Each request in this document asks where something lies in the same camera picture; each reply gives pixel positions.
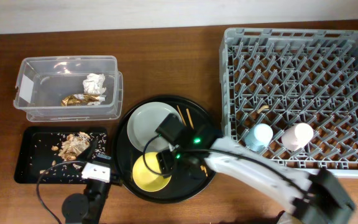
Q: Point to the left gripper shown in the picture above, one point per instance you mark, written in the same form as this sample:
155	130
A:
93	149

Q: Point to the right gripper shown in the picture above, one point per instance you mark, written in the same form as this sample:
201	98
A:
167	163

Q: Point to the food scraps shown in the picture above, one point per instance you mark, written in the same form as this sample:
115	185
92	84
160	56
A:
74	145

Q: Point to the yellow bowl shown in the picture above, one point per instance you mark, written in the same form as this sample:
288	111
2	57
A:
145	179

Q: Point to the grey plate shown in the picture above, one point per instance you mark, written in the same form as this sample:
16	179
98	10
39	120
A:
144	121

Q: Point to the wooden chopstick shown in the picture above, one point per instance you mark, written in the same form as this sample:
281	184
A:
189	118
181	115

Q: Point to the gold snack wrapper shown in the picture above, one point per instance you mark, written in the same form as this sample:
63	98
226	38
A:
83	100

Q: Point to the white tissue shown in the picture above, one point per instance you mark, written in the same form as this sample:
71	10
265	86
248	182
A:
93	84

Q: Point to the blue cup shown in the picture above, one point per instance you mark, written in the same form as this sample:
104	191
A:
258	137

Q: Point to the pink cup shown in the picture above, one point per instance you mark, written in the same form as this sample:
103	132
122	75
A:
297	136

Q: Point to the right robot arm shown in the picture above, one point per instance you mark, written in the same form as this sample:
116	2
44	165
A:
306	198

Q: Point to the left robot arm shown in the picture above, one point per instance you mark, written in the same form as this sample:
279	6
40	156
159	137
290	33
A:
88	206

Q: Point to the small food scrap in rack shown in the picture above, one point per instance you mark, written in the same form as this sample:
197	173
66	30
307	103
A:
264	107

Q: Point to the grey dishwasher rack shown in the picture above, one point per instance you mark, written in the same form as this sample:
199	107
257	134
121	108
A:
305	76

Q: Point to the round black tray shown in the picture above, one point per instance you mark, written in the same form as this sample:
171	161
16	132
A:
183	184

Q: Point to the black rectangular tray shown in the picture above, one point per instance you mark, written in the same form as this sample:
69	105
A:
41	144

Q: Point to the clear plastic bin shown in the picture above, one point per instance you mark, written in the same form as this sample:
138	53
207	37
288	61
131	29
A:
43	82

